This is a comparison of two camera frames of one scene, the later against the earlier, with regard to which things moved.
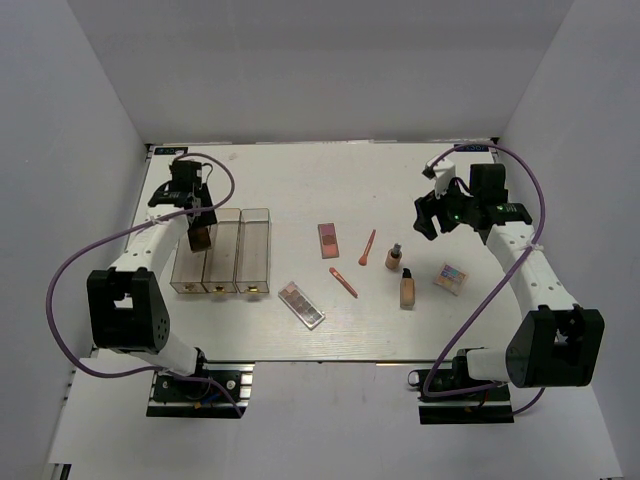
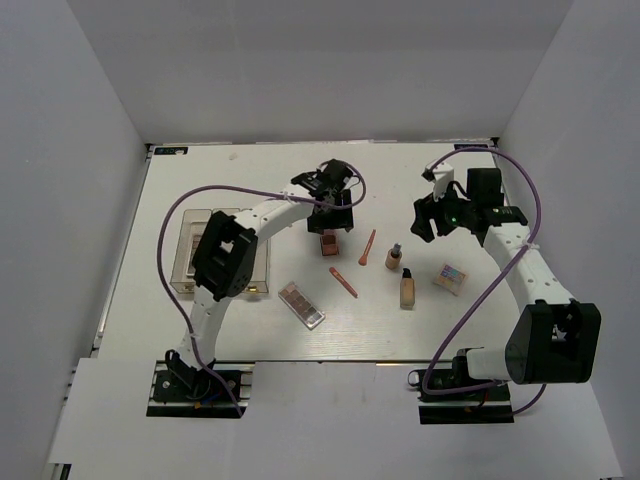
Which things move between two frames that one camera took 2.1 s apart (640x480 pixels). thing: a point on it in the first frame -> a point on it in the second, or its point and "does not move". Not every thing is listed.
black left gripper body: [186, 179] -> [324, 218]
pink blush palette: [328, 241] does not move
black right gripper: [429, 206] does not move
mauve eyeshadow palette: [300, 305] does not move
